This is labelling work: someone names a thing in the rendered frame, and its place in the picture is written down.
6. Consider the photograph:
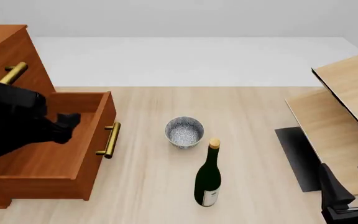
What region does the blue patterned bowl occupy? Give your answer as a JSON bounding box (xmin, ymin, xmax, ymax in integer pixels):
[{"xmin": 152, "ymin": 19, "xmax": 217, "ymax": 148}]
[{"xmin": 164, "ymin": 116, "xmax": 206, "ymax": 149}]

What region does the open wooden drawer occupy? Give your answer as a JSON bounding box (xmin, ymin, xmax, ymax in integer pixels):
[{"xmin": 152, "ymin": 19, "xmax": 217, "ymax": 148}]
[{"xmin": 0, "ymin": 91, "xmax": 117, "ymax": 202}]

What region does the dark green wine bottle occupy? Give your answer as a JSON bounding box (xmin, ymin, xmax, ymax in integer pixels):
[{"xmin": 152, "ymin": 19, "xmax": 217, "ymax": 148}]
[{"xmin": 193, "ymin": 137, "xmax": 223, "ymax": 208}]

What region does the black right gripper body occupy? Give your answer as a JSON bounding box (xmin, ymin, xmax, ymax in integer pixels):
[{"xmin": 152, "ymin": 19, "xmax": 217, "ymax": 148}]
[{"xmin": 321, "ymin": 203, "xmax": 358, "ymax": 224}]

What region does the pale wooden board black edge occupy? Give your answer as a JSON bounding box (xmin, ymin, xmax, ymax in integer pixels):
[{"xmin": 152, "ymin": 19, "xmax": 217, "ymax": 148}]
[{"xmin": 310, "ymin": 49, "xmax": 358, "ymax": 144}]

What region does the wooden cabinet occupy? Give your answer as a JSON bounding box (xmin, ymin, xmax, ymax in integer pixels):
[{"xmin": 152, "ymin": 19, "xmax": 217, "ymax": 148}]
[{"xmin": 0, "ymin": 24, "xmax": 56, "ymax": 210}]

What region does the brass drawer handle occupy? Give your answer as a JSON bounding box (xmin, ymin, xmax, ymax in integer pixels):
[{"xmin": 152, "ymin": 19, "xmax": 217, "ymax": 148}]
[
  {"xmin": 0, "ymin": 61, "xmax": 29, "ymax": 86},
  {"xmin": 95, "ymin": 121, "xmax": 122, "ymax": 160}
]

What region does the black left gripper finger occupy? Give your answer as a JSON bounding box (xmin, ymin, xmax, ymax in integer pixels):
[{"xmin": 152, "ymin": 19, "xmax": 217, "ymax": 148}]
[{"xmin": 56, "ymin": 112, "xmax": 82, "ymax": 129}]

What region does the pale wooden panel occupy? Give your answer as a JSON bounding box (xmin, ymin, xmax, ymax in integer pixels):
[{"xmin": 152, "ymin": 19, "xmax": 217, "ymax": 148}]
[{"xmin": 285, "ymin": 89, "xmax": 358, "ymax": 196}]

